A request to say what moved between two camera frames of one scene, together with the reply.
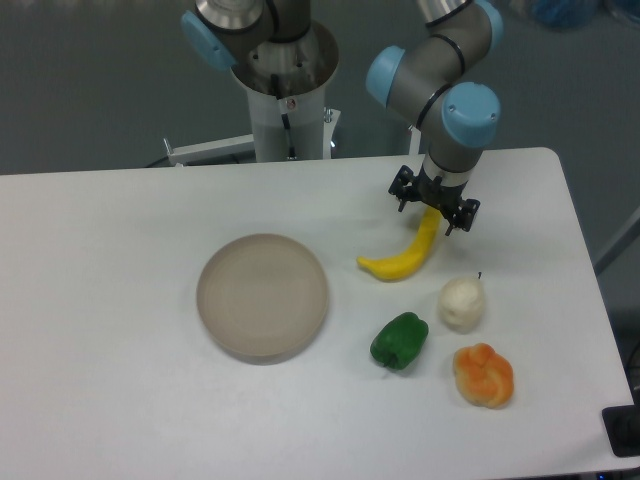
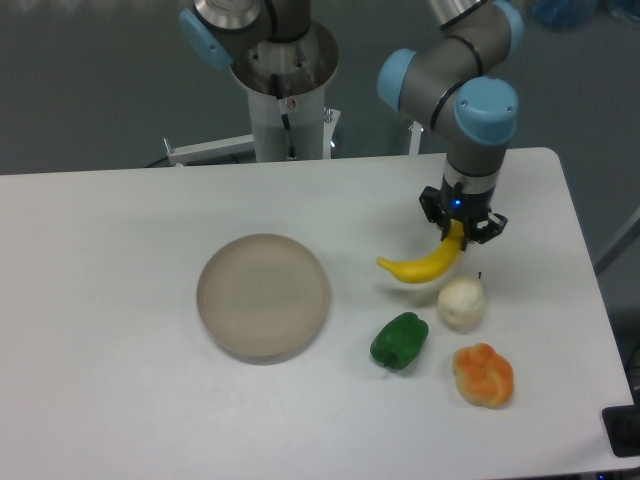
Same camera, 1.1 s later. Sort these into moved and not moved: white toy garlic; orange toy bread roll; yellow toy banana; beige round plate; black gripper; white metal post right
Moved: black gripper; yellow toy banana
Not moved: orange toy bread roll; white toy garlic; white metal post right; beige round plate
